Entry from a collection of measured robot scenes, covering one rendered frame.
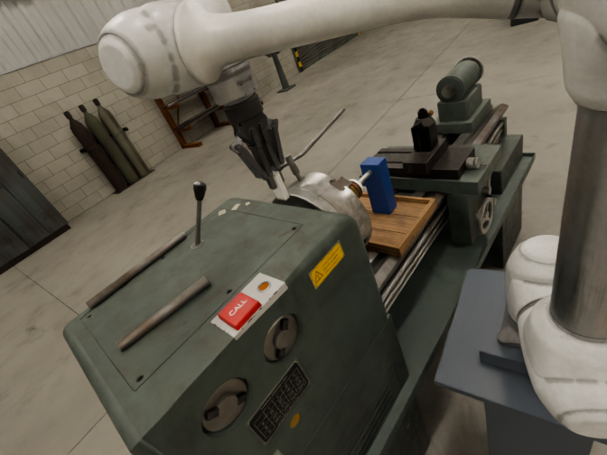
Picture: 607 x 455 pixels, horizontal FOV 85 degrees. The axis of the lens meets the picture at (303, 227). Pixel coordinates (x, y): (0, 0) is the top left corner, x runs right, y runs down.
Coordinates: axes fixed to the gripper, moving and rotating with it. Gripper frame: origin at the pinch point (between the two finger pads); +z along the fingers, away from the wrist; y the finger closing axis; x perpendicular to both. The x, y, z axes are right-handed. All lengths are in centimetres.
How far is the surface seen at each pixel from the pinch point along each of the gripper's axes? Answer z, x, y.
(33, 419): 135, 219, -123
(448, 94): 28, 11, 124
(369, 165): 24, 11, 50
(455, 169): 38, -10, 71
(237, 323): 8.0, -13.3, -29.0
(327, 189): 13.2, 4.0, 18.2
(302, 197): 11.7, 7.5, 11.3
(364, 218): 24.5, -3.6, 21.1
